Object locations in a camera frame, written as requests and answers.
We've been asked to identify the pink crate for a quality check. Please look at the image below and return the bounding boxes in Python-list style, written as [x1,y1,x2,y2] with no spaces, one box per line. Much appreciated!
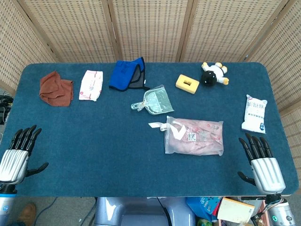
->
[217,210,271,226]

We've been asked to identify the black white plush toy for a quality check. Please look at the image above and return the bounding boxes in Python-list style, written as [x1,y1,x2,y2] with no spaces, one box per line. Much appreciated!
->
[201,62,230,87]

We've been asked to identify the brown shoe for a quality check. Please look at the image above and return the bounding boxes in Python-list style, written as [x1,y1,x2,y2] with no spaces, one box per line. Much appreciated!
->
[17,202,37,226]

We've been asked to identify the green mini dustpan set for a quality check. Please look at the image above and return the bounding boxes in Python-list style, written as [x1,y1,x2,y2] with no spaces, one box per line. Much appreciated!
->
[130,84,175,116]

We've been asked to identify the pink white wet wipes pack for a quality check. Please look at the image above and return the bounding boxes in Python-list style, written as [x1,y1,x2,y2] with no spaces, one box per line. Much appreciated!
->
[78,70,103,102]

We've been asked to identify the grey robot torso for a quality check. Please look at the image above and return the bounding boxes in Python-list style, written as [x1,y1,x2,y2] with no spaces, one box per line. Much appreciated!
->
[94,196,196,226]

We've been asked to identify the blue plastic bag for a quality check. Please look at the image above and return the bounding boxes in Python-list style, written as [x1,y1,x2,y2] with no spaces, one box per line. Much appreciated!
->
[187,196,223,223]

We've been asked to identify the white blue packet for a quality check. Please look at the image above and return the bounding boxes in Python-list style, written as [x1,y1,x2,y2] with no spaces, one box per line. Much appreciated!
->
[241,94,268,134]

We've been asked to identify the blue black fabric pouch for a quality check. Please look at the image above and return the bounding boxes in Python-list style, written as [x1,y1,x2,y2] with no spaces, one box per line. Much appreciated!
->
[109,56,151,92]

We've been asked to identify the black floor cables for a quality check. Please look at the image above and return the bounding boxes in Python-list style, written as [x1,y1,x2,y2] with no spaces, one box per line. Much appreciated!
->
[0,91,14,125]

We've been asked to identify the pink floral garment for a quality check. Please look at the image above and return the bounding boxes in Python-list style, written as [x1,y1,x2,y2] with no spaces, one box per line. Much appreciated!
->
[148,119,223,155]

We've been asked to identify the brown cloth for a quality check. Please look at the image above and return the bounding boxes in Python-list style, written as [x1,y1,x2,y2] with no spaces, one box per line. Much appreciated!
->
[39,71,74,107]

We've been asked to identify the woven folding screen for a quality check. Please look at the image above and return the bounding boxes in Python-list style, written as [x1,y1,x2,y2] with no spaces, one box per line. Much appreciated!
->
[0,0,301,165]

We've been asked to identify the blue felt table mat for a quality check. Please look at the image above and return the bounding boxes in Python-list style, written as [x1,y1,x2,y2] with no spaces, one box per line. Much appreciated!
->
[0,62,298,198]

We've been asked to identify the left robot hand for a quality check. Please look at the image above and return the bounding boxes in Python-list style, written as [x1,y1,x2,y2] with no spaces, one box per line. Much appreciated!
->
[0,124,49,186]

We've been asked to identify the yellow sponge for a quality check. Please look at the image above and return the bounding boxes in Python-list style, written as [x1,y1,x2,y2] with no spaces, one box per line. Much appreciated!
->
[175,74,200,95]

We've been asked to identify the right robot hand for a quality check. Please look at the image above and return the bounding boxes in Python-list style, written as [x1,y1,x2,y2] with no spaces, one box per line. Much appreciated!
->
[237,133,286,195]

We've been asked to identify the beige book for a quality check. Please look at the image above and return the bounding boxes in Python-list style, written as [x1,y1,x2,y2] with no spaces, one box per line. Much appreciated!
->
[216,197,256,224]

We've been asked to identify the blue floor cable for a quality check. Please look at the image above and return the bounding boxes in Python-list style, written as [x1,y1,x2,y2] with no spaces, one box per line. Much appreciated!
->
[35,197,58,226]

